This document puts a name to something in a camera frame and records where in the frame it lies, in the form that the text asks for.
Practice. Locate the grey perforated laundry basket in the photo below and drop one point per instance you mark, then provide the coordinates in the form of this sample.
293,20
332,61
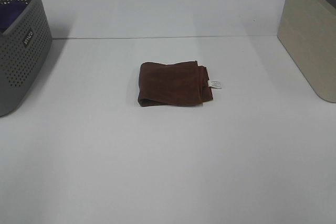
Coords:
24,48

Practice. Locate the purple cloth in basket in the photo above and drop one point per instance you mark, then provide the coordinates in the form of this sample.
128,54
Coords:
10,12

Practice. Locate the brown towel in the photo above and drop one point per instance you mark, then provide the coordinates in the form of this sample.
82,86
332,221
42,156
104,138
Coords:
179,84

